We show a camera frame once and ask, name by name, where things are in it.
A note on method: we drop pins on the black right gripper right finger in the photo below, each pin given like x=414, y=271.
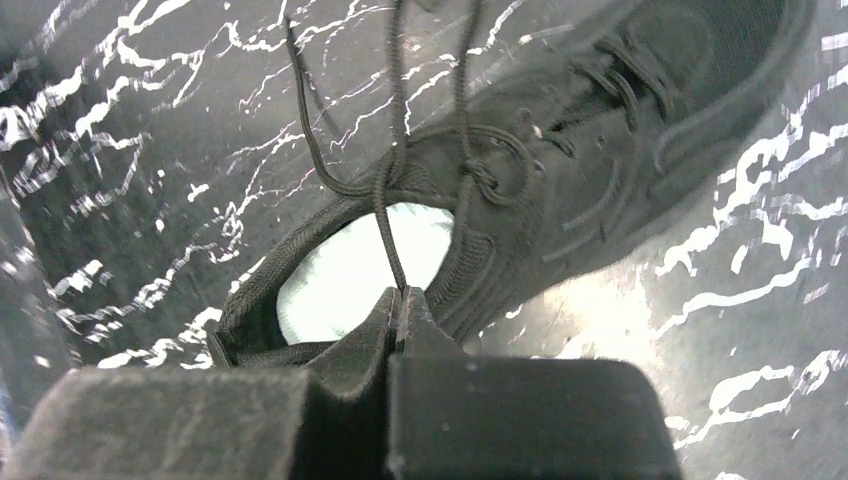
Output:
x=456, y=416

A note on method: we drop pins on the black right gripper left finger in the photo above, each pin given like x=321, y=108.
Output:
x=325, y=420

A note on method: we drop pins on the black mesh shoe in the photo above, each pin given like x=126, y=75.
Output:
x=559, y=170

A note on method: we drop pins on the black shoelace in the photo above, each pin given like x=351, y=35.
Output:
x=397, y=132

